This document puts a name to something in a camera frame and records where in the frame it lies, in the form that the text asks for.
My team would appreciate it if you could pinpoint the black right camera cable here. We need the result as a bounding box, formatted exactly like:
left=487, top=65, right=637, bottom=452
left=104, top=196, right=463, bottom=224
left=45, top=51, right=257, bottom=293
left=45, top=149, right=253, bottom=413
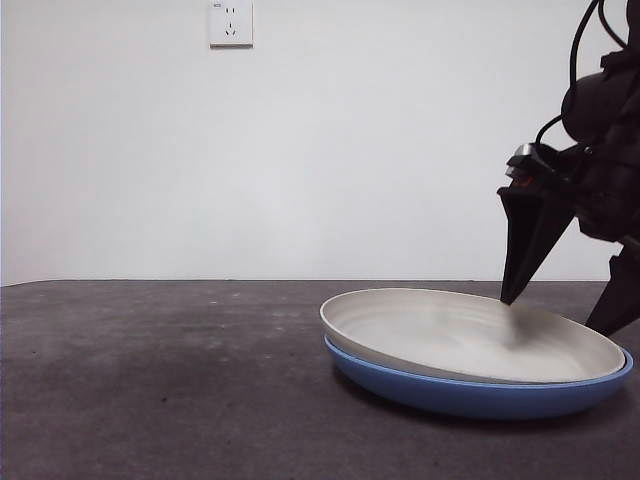
left=533, top=0, right=604, bottom=147

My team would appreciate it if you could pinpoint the white wall socket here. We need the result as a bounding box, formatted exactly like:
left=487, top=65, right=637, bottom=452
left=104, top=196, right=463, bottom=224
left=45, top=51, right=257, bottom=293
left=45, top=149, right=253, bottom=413
left=209, top=1, right=255, bottom=50

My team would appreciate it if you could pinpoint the white round plate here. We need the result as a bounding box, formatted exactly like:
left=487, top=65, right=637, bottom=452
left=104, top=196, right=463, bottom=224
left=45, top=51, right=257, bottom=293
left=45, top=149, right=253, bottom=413
left=319, top=287, right=627, bottom=385

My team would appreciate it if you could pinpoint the pale grey right camera box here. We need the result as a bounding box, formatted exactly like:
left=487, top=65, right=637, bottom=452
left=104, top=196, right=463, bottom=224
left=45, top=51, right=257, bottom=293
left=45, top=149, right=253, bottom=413
left=505, top=142, right=557, bottom=177

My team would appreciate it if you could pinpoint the blue round plate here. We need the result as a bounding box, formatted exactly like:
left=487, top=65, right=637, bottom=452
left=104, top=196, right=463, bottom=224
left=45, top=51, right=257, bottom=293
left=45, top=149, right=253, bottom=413
left=323, top=333, right=635, bottom=420

